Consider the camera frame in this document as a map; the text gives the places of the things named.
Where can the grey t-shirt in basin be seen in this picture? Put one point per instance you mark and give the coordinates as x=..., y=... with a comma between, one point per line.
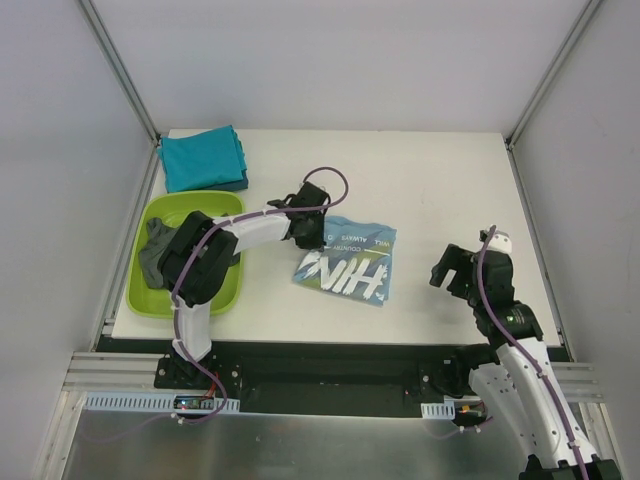
x=159, y=237

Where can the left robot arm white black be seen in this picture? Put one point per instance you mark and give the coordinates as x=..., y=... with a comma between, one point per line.
x=196, y=262

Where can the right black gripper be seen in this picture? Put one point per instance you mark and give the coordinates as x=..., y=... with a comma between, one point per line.
x=458, y=272

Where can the folded dark teal t-shirt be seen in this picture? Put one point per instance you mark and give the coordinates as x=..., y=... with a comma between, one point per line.
x=190, y=164

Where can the aluminium frame post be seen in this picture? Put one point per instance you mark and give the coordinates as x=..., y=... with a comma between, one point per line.
x=113, y=58
x=576, y=32

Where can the white cable duct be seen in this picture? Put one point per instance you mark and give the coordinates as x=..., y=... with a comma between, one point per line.
x=438, y=411
x=159, y=403

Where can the light blue printed t-shirt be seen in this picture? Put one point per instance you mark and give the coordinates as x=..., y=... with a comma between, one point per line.
x=356, y=261

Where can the right white cable duct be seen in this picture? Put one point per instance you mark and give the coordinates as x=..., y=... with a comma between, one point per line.
x=438, y=411

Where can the right aluminium frame post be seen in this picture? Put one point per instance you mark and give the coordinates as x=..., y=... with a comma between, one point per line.
x=576, y=32

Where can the left aluminium frame post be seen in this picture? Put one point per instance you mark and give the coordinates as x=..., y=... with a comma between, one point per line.
x=113, y=58

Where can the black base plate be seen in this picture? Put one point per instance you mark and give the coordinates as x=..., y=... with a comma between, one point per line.
x=368, y=380

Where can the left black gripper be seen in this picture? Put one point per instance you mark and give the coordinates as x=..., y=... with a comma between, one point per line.
x=310, y=232

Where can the left white cable duct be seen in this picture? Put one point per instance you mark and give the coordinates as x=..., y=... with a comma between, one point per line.
x=159, y=403

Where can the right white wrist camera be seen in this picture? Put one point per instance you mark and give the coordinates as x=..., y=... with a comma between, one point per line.
x=499, y=241

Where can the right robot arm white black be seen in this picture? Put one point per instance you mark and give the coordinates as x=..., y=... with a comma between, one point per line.
x=511, y=373

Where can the lime green plastic basin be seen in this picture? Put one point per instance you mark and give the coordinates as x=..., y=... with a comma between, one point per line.
x=171, y=209

